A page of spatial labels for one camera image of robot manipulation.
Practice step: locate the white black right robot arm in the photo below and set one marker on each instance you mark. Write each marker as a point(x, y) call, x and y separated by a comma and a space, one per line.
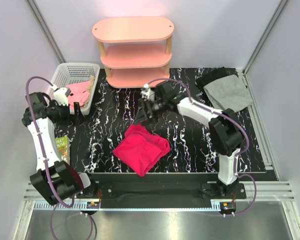
point(226, 134)

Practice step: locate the green treehouse book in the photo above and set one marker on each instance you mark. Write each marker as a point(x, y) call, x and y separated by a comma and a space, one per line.
point(63, 147)

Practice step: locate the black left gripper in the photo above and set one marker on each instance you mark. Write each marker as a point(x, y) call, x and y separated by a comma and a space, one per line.
point(71, 119)

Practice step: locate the grey folded t-shirt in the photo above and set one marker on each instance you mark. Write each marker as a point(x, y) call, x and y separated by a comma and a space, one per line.
point(228, 92)

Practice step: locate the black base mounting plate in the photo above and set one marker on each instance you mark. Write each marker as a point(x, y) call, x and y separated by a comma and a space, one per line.
point(187, 191)

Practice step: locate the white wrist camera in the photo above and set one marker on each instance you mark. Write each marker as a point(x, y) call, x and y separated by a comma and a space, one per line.
point(60, 95)
point(148, 93)

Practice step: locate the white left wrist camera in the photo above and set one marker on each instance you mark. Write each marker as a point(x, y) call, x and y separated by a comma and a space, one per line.
point(60, 95)

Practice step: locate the beige cloth in basket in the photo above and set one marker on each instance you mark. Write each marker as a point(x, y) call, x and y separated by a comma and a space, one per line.
point(89, 90)

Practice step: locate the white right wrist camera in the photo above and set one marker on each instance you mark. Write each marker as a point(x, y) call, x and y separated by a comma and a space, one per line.
point(148, 93)

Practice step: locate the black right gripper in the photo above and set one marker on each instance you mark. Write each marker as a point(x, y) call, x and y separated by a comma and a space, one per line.
point(141, 116)

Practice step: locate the aluminium frame rail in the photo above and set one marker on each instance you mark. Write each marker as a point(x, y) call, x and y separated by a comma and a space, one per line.
point(262, 191)

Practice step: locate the light pink cloth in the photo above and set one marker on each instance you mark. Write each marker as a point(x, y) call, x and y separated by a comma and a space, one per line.
point(78, 93)

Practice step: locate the white plastic basket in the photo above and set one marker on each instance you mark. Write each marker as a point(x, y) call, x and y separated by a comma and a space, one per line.
point(76, 72)

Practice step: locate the pink three-tier shelf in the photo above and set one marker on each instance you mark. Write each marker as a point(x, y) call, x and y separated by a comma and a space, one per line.
point(134, 50)

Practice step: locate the black folded t-shirt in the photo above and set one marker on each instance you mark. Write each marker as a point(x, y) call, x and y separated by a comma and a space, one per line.
point(214, 74)

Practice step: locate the red t-shirt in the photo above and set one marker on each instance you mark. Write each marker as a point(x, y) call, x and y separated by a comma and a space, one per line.
point(141, 150)

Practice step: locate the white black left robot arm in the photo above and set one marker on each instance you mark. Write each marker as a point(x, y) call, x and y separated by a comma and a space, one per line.
point(54, 179)

